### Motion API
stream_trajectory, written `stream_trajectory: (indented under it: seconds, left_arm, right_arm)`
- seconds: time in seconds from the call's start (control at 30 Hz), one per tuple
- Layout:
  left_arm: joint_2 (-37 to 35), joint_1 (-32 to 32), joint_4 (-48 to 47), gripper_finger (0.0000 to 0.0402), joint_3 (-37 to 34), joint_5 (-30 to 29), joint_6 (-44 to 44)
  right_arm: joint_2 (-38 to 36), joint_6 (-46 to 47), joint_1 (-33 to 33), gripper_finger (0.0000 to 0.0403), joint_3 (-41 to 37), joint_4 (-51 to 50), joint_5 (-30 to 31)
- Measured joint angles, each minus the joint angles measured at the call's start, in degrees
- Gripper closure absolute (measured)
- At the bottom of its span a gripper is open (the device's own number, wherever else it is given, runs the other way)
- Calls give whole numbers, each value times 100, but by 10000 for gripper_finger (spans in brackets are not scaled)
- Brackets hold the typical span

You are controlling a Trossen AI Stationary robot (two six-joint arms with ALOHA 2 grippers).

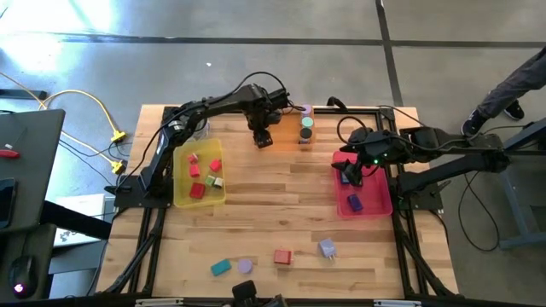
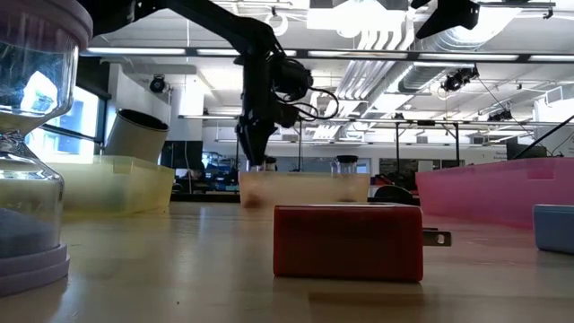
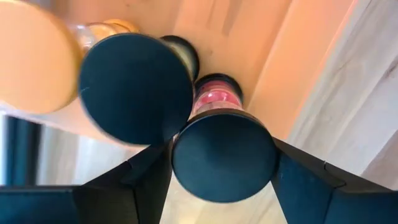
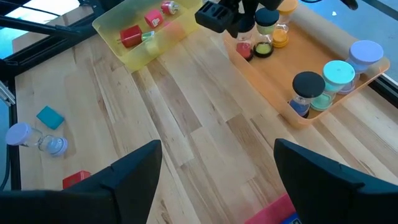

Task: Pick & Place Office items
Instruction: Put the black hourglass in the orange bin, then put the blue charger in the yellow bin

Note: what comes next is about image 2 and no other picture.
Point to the orange plastic bin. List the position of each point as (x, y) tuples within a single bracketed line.
[(305, 188)]

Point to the black-capped hourglass blue sand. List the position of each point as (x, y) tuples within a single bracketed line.
[(347, 159)]

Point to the lilac-capped hourglass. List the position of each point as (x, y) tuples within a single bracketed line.
[(27, 269)]

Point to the pink plastic bin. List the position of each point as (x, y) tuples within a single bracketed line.
[(493, 193)]

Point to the black background robot arm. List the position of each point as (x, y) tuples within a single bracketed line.
[(296, 168)]

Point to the black ceiling spotlight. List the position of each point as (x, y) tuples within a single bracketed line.
[(455, 81), (502, 116), (158, 84)]

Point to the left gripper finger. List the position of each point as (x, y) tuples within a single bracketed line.
[(249, 143), (268, 139)]

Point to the large red wall charger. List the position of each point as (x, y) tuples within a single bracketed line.
[(347, 242)]

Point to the silver ventilation duct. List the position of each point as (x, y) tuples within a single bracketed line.
[(417, 76)]

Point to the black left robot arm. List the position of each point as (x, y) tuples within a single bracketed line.
[(215, 22)]

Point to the black-capped hourglass green sand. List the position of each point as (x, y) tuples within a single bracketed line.
[(271, 160)]

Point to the black ceiling light rail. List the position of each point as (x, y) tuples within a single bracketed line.
[(403, 55)]

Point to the black background workbench frame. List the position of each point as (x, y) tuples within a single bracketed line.
[(403, 122)]

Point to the white cup black rim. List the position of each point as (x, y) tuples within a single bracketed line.
[(134, 139)]

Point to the black monitor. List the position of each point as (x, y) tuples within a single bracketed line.
[(527, 151), (181, 154)]

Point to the lavender wall charger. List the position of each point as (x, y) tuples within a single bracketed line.
[(553, 229)]

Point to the black office chair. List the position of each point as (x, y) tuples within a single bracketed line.
[(394, 194)]

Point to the yellow plastic bin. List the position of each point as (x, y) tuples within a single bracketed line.
[(116, 188)]

